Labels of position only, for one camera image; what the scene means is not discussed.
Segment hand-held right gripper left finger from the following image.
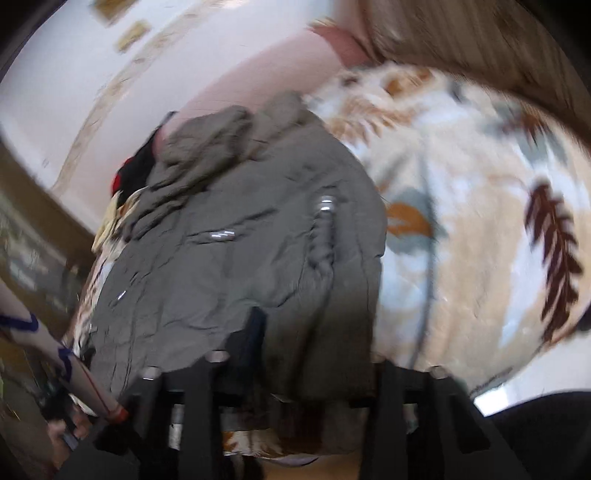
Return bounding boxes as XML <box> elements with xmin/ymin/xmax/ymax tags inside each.
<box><xmin>119</xmin><ymin>307</ymin><xmax>269</xmax><ymax>480</ymax></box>

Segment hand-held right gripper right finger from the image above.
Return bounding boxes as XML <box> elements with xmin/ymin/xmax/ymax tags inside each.
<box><xmin>350</xmin><ymin>352</ymin><xmax>532</xmax><ymax>480</ymax></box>

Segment grey quilted jacket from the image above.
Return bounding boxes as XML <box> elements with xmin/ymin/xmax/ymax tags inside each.
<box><xmin>85</xmin><ymin>91</ymin><xmax>387</xmax><ymax>455</ymax></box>

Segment person's leg in black trousers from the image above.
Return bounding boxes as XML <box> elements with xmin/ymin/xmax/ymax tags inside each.
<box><xmin>475</xmin><ymin>390</ymin><xmax>591</xmax><ymax>480</ymax></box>

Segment leaf-printed fleece blanket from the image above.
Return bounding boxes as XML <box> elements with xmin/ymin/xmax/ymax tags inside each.
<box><xmin>62</xmin><ymin>62</ymin><xmax>591</xmax><ymax>457</ymax></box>

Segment pale yellow cloth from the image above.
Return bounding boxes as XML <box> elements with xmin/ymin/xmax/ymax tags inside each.
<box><xmin>91</xmin><ymin>187</ymin><xmax>148</xmax><ymax>252</ymax></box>

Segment red garment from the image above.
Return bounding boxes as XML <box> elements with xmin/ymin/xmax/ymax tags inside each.
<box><xmin>110</xmin><ymin>157</ymin><xmax>139</xmax><ymax>195</ymax></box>

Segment black garment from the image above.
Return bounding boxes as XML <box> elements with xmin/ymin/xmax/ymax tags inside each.
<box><xmin>122</xmin><ymin>111</ymin><xmax>178</xmax><ymax>195</ymax></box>

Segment pink bolster cushion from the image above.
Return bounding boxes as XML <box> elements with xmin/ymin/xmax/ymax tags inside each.
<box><xmin>307</xmin><ymin>21</ymin><xmax>375</xmax><ymax>68</ymax></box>

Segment striped beige sofa backrest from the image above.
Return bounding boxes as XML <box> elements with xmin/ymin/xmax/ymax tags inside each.
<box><xmin>358</xmin><ymin>0</ymin><xmax>591</xmax><ymax>148</ymax></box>

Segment beige light switches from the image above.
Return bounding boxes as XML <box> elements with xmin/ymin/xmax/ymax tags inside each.
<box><xmin>92</xmin><ymin>0</ymin><xmax>152</xmax><ymax>52</ymax></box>

